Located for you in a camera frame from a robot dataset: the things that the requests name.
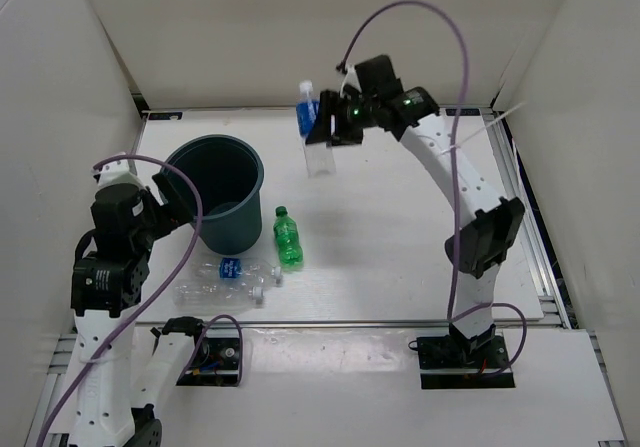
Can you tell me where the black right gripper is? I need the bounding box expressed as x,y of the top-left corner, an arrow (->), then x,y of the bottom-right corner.
305,91 -> 378,150

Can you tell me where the blue label water bottle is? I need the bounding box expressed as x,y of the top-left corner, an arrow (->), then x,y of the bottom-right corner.
296,80 -> 336,178

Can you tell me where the green plastic soda bottle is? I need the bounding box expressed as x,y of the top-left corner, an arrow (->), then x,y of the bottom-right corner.
273,206 -> 304,268

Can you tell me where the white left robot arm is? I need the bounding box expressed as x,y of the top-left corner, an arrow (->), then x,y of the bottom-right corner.
37,164 -> 210,446

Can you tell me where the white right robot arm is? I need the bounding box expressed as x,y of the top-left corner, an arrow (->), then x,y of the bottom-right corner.
305,55 -> 525,367

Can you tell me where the dark teal plastic bin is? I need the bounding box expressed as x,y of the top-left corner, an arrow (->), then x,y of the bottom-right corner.
167,134 -> 264,256

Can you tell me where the clear bottle blue label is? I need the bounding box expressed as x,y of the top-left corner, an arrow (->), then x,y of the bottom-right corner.
191,256 -> 283,286

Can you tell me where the clear bottle without label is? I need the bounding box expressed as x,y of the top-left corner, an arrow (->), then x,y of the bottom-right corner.
173,281 -> 264,308

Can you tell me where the white zip tie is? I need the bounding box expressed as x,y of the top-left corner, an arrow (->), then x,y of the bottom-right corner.
438,101 -> 528,156

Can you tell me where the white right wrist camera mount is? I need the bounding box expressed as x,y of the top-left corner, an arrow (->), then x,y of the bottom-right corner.
336,62 -> 361,98

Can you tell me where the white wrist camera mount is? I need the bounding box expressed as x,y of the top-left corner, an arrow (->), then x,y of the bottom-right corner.
92,159 -> 141,191
336,62 -> 361,98

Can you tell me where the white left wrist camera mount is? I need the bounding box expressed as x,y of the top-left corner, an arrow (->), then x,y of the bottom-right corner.
92,159 -> 141,191

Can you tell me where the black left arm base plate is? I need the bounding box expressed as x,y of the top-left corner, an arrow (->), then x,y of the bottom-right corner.
176,329 -> 243,387

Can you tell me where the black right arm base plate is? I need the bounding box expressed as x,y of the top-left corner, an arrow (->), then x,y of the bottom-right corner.
408,336 -> 515,390

